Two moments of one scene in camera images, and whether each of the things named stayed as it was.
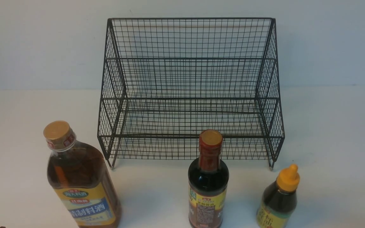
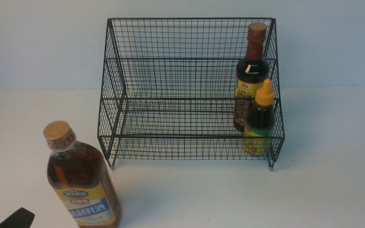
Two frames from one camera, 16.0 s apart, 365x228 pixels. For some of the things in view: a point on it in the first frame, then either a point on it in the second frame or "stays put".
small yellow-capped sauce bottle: [279, 201] to [259, 124]
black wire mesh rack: [166, 81] stays put
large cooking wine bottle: [80, 177] stays put
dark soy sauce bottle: [208, 182] to [252, 74]
